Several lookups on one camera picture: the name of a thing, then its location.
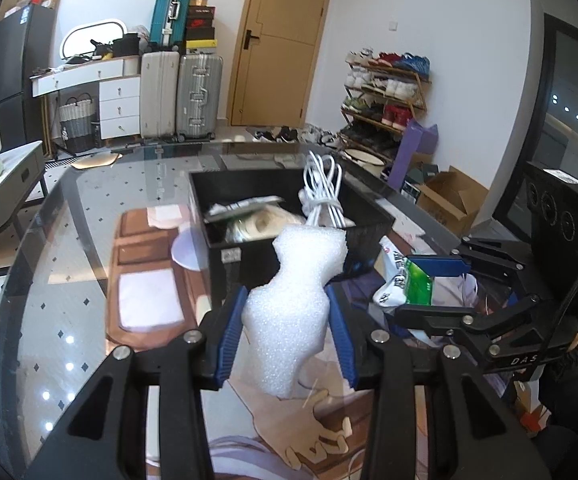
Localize shoe rack with shoes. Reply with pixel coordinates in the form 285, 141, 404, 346
339, 49, 432, 161

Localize oval mirror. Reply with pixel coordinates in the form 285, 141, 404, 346
61, 19, 128, 58

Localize teal suitcase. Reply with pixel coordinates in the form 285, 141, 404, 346
150, 0, 195, 53

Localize green and white packet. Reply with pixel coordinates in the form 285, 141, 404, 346
373, 237, 437, 308

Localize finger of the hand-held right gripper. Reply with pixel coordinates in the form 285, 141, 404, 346
411, 237, 530, 288
394, 294, 542, 348

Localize silver suitcase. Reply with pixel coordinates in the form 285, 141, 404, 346
175, 54, 224, 141

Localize white foam piece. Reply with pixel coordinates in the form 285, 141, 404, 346
241, 225, 347, 401

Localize black bag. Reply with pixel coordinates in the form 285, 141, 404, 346
111, 32, 140, 58

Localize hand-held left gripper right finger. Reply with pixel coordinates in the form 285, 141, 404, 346
321, 285, 552, 480

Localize purple paper bag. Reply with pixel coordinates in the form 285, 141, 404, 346
388, 120, 439, 191

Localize grey side table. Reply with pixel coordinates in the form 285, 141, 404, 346
0, 141, 47, 266

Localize black plastic box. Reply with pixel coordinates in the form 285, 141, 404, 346
189, 165, 395, 311

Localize white cable bundle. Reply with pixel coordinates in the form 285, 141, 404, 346
298, 150, 357, 228

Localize black fridge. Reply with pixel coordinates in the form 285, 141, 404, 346
0, 4, 57, 146

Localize white basin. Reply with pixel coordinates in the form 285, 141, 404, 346
344, 147, 385, 168

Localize stack of shoe boxes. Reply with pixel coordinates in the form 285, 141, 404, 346
185, 0, 217, 55

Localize white suitcase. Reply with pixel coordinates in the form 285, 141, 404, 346
140, 50, 181, 140

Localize open cardboard box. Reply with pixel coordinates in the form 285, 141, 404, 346
416, 166, 490, 236

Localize silver foil packet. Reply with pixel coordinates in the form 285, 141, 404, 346
204, 197, 285, 223

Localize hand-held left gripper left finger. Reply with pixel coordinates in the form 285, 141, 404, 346
24, 285, 250, 480

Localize black framed glass door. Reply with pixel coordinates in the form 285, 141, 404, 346
492, 12, 578, 256

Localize white tape roll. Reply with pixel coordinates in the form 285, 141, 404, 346
226, 207, 310, 246

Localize printed desk mat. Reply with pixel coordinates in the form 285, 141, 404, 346
106, 200, 520, 480

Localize shoes on floor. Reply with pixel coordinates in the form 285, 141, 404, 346
246, 125, 340, 146

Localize white vanity desk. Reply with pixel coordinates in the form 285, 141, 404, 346
31, 57, 142, 141

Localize wooden door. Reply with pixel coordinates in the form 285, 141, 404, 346
229, 0, 337, 128

